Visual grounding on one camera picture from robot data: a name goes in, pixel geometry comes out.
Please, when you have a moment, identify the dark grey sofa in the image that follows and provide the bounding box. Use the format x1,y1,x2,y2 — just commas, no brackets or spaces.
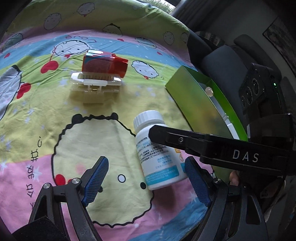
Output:
187,30,295,128

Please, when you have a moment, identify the patterned cushion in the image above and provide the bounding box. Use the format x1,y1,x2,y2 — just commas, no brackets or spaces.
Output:
196,31,225,47

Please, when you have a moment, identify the green cardboard box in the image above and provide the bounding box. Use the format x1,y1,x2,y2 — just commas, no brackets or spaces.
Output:
164,65,249,183

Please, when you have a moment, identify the white calcium tablet bottle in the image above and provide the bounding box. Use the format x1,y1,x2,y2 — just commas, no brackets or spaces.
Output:
133,110,187,191

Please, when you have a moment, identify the black camera box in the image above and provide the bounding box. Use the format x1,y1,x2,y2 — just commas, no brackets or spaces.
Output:
238,63,285,124

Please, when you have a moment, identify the colourful cartoon bed sheet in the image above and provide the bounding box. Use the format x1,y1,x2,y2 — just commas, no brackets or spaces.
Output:
1,1,207,240

